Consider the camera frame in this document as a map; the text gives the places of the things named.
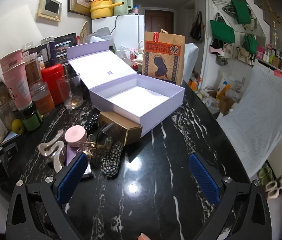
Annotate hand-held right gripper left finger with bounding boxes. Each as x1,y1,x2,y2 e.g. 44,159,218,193
5,152,89,240

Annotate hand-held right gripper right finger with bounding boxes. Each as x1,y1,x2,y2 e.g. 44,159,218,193
188,153,271,240

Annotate beige wavy claw clip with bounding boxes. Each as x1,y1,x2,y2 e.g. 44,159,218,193
38,130,68,174

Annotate small purple box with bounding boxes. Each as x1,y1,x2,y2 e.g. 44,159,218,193
66,145,94,180

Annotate gold ornate hair clip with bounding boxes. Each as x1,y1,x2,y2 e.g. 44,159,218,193
80,140,99,160

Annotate black white checkered scrunchie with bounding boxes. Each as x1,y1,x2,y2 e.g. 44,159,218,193
91,142,123,180

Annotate pink round compact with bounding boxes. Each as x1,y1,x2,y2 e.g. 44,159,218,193
64,126,88,147

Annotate black polka dot scrunchie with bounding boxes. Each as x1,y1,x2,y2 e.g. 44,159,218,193
85,114,102,134

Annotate gold cardboard box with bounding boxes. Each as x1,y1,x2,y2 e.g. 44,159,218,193
98,111,143,145

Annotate lavender gift box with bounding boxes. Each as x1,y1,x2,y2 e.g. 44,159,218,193
66,40,186,138

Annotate person's right hand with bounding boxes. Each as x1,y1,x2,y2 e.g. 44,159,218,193
136,232,153,240

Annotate pale blue flat packet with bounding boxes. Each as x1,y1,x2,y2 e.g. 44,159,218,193
6,132,24,142

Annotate clear glass jar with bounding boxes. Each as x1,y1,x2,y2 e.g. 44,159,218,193
0,102,20,128

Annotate nut jar black lid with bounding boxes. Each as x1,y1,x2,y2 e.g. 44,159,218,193
0,82,14,106

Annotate green jar black lid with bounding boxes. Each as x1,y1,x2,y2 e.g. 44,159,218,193
19,101,44,132

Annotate pink panda print paper cup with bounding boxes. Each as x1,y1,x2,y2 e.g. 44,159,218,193
2,64,33,110

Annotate green slippers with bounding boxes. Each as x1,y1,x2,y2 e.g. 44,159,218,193
256,166,273,181

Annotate orange clear lidded jar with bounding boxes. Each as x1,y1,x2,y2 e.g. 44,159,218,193
30,81,56,117

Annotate beige slippers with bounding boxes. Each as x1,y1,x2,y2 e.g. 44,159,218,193
264,177,282,198

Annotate brown label clear jar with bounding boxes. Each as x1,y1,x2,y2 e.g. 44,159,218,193
22,52,43,85

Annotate brown cardboard box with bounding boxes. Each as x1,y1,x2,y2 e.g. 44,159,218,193
218,97,237,116

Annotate clear glass cup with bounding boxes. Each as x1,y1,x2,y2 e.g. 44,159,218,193
56,72,84,110

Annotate red canister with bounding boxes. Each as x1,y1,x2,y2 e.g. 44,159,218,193
41,64,65,105

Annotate light blue leaf print cloth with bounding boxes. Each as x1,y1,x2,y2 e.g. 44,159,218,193
217,65,282,178

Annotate small clear plastic jar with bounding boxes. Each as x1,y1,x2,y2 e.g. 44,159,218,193
22,42,35,58

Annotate white plastic bag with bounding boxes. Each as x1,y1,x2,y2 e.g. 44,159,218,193
220,72,244,98

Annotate dark blue label jar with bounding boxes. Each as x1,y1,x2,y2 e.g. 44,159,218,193
40,37,57,68

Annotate black printed packet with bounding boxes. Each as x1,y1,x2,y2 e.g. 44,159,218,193
54,32,78,64

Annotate printed brown paper bag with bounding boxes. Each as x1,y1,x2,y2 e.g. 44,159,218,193
142,29,186,85

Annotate black pink hanging bag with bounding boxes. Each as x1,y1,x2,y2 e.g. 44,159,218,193
209,39,225,56

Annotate clear plastic wrapping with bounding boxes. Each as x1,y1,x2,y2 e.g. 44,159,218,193
115,45,132,61

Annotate woven straw fan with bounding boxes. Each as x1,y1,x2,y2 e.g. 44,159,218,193
78,20,93,46

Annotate row of bottles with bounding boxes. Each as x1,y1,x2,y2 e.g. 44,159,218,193
256,42,282,82

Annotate grey plastic bag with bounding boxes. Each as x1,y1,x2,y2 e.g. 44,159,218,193
84,27,113,46

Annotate green tote bag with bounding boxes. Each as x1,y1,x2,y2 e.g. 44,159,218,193
210,20,236,44

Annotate dark hanging tote bag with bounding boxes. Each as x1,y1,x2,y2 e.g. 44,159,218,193
190,11,204,41

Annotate white refrigerator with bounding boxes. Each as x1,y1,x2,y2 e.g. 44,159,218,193
92,15,145,53

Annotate brown door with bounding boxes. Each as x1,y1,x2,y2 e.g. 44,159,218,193
145,9,174,35

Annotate yellow cooking pot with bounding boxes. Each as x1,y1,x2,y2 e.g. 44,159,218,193
90,0,124,20

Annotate pale green electric kettle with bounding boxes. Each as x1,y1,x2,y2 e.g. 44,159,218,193
113,0,133,16

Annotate beige wall intercom panel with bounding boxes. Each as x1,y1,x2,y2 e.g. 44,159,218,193
37,0,62,22

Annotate black power cable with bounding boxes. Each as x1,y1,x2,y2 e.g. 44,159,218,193
110,15,120,35

